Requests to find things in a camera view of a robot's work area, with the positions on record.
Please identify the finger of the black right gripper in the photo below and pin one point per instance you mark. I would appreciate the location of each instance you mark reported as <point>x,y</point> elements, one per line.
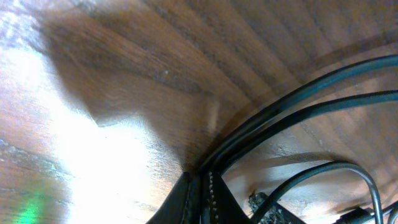
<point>276,215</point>

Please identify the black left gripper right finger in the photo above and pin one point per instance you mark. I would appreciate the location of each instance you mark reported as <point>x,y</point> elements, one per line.
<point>219,205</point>

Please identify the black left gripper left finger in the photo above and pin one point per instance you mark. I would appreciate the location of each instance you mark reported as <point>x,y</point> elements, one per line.
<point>175,208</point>

